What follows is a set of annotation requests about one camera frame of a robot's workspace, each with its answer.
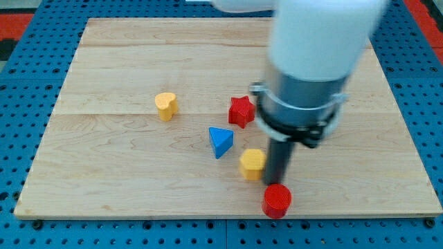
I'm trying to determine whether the blue triangle block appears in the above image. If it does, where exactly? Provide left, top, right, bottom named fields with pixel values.
left=208, top=127, right=234, bottom=159

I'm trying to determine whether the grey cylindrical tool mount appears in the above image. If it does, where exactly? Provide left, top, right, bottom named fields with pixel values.
left=250, top=60, right=347, bottom=149

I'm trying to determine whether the red star block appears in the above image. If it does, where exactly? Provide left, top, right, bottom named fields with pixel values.
left=228, top=95, right=255, bottom=129

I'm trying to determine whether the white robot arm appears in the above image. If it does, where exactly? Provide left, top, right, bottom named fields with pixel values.
left=212, top=0, right=388, bottom=185

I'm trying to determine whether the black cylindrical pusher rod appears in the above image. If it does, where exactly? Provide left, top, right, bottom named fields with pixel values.
left=262, top=138, right=295, bottom=185

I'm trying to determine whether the yellow heart block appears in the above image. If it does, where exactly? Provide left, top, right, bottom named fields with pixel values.
left=154, top=92, right=179, bottom=122

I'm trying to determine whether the red circle block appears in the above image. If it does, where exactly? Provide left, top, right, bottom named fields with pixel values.
left=262, top=183, right=292, bottom=219

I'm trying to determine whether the yellow hexagon block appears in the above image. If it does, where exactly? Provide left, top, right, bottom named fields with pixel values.
left=239, top=149, right=266, bottom=181

